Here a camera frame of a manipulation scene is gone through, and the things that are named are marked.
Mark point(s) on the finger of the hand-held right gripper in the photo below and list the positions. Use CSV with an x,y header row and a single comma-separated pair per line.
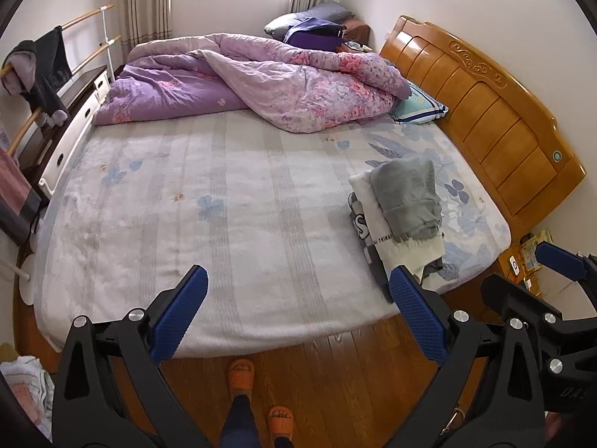
x,y
522,298
562,261

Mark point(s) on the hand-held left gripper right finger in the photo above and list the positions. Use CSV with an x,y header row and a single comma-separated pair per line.
x,y
417,317

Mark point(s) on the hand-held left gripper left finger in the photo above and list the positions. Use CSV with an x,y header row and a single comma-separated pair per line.
x,y
179,312

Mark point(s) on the grey zip hoodie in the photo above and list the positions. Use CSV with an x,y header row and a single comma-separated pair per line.
x,y
405,196

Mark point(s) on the stack of folded clothes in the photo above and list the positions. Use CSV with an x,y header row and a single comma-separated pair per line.
x,y
387,247

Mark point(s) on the pile of pale clothes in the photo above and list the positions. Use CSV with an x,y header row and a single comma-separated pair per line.
x,y
23,382

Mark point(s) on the purple folded clothes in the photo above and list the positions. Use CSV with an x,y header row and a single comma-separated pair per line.
x,y
310,32

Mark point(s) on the cardboard box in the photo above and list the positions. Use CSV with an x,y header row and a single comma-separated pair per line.
x,y
557,287

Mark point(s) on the yellow box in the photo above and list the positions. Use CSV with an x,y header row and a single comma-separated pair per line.
x,y
531,252

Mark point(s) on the white plush floral bed blanket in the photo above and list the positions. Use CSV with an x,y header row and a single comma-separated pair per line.
x,y
233,242

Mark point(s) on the orange slipper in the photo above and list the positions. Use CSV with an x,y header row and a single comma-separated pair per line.
x,y
281,422
241,378

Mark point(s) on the black white print garment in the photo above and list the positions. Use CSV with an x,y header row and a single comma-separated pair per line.
x,y
360,226

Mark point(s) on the person's left leg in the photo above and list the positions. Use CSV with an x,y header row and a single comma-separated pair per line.
x,y
239,424

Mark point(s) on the white round stand base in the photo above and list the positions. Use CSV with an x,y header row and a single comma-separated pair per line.
x,y
25,284

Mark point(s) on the wooden headboard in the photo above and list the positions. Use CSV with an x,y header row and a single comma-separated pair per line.
x,y
489,112

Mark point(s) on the white drawer dresser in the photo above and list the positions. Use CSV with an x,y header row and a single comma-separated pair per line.
x,y
70,144

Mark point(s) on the pink grey cloth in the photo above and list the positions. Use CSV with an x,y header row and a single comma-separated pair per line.
x,y
14,186

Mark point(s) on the teal striped pillow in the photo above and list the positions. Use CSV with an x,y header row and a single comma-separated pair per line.
x,y
419,107

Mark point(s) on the purple floral quilt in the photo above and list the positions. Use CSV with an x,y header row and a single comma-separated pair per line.
x,y
280,84

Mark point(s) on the black hanging garment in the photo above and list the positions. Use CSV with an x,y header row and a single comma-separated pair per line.
x,y
51,70

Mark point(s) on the lilac hanging garment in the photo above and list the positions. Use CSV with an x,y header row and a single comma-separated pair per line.
x,y
21,67

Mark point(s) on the grey pillow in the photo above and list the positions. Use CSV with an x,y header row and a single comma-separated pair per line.
x,y
322,11

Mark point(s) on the wooden rail drying rack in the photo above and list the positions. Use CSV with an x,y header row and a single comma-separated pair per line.
x,y
86,15

